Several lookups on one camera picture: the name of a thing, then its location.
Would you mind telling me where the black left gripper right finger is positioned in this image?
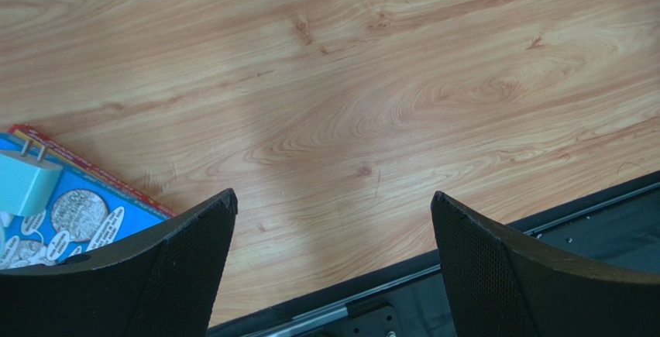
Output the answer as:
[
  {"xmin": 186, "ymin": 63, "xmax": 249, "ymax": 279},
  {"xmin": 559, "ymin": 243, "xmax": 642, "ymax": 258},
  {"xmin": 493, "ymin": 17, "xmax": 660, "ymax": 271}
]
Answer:
[{"xmin": 431, "ymin": 191, "xmax": 659, "ymax": 336}]

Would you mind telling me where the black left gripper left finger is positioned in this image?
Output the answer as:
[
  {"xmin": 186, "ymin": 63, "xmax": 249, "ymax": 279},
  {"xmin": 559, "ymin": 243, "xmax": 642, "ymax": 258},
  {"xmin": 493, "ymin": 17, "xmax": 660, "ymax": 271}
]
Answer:
[{"xmin": 1, "ymin": 189, "xmax": 238, "ymax": 336}]

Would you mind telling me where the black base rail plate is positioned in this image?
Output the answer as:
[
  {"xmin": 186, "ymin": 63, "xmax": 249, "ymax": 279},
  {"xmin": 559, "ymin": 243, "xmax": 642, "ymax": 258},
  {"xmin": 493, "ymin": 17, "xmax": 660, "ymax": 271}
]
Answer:
[{"xmin": 208, "ymin": 172, "xmax": 659, "ymax": 336}]

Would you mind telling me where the light blue power adapter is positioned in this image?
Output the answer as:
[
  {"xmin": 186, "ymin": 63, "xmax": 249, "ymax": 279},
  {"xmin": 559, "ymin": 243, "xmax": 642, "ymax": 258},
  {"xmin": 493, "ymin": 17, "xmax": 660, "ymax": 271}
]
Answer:
[{"xmin": 1, "ymin": 140, "xmax": 63, "ymax": 217}]

